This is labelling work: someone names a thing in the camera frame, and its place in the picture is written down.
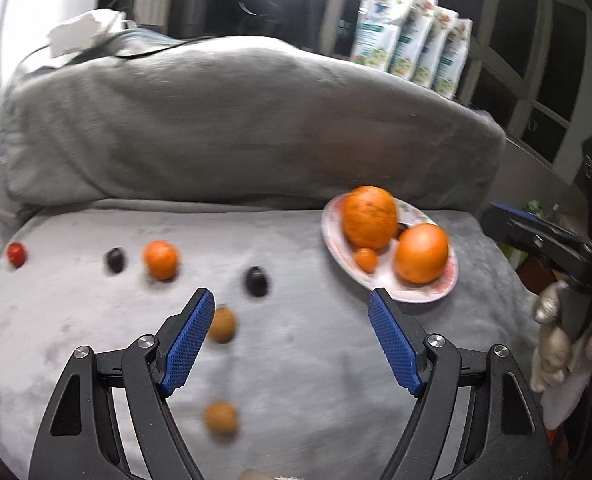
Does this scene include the brown longan fruit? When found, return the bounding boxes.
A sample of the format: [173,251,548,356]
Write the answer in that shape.
[204,401,240,438]
[208,306,238,344]

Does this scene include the small kumquat orange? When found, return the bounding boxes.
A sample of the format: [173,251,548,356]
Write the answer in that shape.
[354,248,378,274]

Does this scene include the dark plum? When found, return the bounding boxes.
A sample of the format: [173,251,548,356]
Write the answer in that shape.
[105,247,126,274]
[244,266,269,298]
[395,222,408,240]

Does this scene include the gloved right hand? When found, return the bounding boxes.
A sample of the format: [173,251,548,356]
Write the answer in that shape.
[529,281,592,430]

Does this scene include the floral white plate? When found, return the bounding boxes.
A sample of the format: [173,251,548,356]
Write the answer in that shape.
[321,193,459,304]

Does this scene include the smooth large orange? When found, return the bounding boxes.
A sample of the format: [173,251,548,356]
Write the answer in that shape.
[394,223,450,285]

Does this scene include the speckled large orange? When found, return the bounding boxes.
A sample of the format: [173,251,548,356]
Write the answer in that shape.
[342,185,398,250]

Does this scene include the small mandarin orange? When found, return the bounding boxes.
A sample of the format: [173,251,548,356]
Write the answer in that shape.
[143,240,180,281]

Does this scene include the dark plum on seat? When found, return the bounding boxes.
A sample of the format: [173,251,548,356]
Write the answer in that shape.
[244,266,269,298]

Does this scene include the dark plum beside mandarin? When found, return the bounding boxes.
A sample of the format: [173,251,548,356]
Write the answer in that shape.
[105,247,126,274]

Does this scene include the floral pouch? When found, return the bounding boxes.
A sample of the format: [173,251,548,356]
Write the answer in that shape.
[350,0,414,72]
[388,0,438,80]
[432,18,473,100]
[411,6,459,88]

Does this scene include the red cherry tomato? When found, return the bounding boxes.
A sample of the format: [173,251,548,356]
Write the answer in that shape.
[6,242,27,269]

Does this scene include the grey sofa back cushion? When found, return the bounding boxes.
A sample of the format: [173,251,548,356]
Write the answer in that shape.
[0,30,506,212]

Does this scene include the black tripod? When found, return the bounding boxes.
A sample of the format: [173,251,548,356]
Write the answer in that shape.
[280,0,326,53]

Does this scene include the white paper on sofa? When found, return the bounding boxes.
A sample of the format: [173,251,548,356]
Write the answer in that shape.
[48,9,126,58]

